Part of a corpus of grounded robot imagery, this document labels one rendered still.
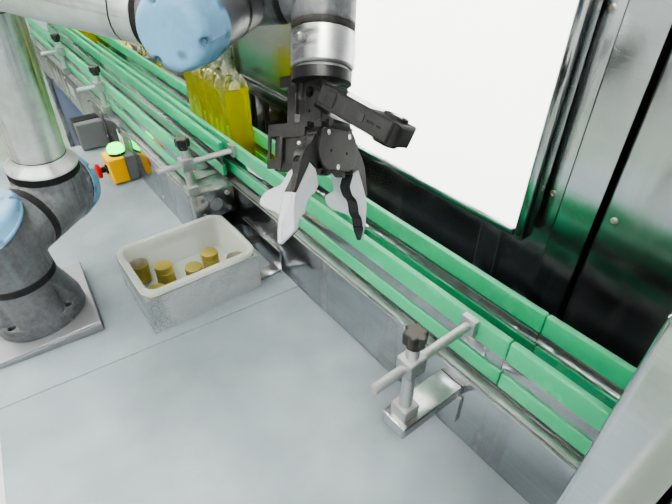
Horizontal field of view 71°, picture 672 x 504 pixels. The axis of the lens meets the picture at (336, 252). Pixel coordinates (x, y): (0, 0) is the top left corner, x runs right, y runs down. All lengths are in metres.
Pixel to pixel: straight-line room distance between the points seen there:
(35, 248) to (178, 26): 0.54
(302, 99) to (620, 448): 0.46
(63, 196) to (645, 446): 0.89
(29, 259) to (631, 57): 0.90
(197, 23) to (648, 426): 0.45
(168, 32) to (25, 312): 0.61
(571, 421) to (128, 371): 0.67
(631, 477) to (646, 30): 0.46
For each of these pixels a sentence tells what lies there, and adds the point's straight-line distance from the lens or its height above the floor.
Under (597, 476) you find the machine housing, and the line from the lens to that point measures 0.35.
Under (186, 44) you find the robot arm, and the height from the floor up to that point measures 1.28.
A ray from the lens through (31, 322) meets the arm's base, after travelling 0.97.
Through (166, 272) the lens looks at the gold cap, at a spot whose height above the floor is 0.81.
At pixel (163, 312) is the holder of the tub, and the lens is 0.91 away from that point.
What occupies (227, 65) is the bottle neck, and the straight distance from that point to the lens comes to 1.05.
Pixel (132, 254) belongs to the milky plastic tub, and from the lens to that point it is 1.02.
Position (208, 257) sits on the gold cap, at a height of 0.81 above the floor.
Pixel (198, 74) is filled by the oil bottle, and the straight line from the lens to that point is 1.15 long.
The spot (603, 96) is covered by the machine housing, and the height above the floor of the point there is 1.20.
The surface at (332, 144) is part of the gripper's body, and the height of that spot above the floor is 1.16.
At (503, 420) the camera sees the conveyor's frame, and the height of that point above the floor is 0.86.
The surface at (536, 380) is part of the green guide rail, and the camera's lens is 0.62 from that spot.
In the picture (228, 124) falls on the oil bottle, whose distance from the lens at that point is 1.07.
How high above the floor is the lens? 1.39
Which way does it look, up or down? 37 degrees down
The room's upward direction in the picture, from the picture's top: straight up
